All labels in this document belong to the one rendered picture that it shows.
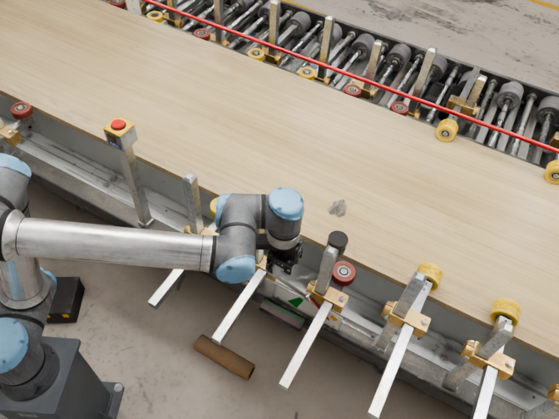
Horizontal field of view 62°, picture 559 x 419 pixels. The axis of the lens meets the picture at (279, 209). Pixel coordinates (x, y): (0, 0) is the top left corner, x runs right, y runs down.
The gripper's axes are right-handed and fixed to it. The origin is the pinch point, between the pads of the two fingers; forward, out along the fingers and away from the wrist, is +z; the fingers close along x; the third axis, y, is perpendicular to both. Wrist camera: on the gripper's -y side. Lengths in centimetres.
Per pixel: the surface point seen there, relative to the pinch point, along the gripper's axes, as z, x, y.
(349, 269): 7.4, 17.3, 19.8
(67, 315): 88, -26, -96
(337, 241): -12.9, 11.4, 14.5
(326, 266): -6.3, 6.1, 14.5
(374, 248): 7.8, 30.1, 23.8
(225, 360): 90, -5, -19
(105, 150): 23, 28, -100
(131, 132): -22, 9, -58
